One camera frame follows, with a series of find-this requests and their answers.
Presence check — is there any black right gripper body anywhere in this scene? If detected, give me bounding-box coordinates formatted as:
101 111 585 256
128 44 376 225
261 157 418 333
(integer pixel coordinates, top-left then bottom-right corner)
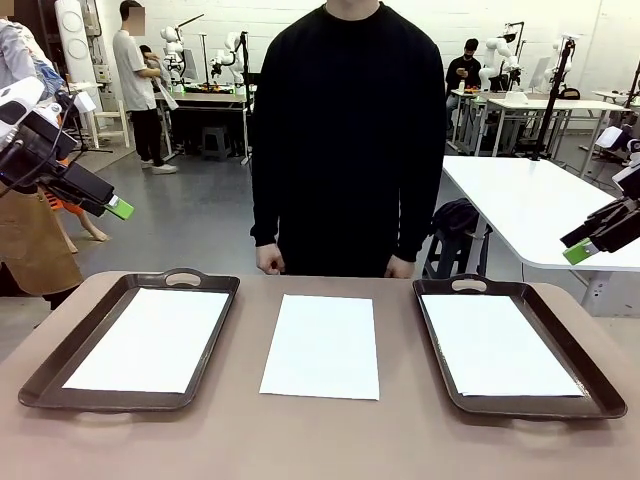
597 167 640 254

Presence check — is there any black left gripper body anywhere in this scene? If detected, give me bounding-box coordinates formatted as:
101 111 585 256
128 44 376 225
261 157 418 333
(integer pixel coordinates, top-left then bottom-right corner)
0 110 80 190

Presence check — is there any white A4 paper sheet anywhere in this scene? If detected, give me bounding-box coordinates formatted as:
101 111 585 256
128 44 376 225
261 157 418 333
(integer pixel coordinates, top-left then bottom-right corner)
258 293 381 401
61 287 231 395
420 294 586 399

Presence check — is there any person's left forearm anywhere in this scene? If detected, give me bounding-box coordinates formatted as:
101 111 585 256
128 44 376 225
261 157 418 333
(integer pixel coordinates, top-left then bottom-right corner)
394 149 447 264

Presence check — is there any person's right forearm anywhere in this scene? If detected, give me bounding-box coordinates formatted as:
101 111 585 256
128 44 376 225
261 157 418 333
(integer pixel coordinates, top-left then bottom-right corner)
249 149 281 249

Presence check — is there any person's right hand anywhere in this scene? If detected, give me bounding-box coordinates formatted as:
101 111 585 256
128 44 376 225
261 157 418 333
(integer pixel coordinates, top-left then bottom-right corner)
255 242 286 275

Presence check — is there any person's left hand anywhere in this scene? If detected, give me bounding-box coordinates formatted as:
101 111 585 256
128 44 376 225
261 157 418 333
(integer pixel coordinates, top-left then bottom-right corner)
383 254 416 279

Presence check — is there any white tag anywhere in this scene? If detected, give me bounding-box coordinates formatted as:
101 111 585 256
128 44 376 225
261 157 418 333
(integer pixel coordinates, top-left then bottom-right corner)
594 126 625 149
69 92 99 115

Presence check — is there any large white table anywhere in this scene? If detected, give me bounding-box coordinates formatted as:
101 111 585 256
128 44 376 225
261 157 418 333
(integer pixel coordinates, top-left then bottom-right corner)
442 154 640 317

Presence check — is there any white standing air conditioner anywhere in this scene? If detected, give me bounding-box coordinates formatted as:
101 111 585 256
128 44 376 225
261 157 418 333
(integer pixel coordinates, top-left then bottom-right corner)
53 0 109 86

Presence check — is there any grey plastic stool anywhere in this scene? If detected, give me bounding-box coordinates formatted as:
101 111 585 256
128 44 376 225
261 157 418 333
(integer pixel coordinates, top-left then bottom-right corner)
200 124 235 162

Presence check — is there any person in white shirt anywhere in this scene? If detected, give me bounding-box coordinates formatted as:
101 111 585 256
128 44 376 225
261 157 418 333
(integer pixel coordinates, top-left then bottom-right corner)
112 0 179 176

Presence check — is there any black jacket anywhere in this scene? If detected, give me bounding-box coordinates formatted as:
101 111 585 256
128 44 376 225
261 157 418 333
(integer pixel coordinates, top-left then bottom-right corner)
429 198 494 240

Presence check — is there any black stand pole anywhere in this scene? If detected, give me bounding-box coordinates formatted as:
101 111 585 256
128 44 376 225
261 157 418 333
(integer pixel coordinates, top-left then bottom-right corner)
528 37 577 162

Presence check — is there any white work table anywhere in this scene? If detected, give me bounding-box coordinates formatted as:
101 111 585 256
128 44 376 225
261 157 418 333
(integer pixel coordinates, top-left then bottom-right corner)
486 97 632 157

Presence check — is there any seated person in black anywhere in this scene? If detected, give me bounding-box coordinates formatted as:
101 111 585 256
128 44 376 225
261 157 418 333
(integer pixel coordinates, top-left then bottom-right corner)
138 43 166 81

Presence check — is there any brown-top work table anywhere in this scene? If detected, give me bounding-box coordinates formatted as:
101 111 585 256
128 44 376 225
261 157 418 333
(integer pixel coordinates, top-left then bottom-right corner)
154 89 252 164

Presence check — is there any brown plastic serving tray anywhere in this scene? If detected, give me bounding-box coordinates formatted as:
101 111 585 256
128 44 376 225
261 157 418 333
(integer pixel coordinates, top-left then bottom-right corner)
18 267 241 414
411 273 629 422

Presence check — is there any white computer monitor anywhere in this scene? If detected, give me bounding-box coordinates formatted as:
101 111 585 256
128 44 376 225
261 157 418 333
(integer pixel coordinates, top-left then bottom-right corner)
528 56 552 95

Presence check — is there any masked person in black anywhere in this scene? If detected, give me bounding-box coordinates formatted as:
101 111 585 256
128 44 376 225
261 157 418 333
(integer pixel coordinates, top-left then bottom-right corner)
444 38 484 126

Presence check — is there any person in black sweater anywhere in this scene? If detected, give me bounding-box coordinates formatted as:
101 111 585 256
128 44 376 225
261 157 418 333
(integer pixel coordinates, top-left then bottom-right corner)
249 0 447 279

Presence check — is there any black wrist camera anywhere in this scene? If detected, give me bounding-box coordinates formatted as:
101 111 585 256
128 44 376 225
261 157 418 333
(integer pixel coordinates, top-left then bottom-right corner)
49 97 79 121

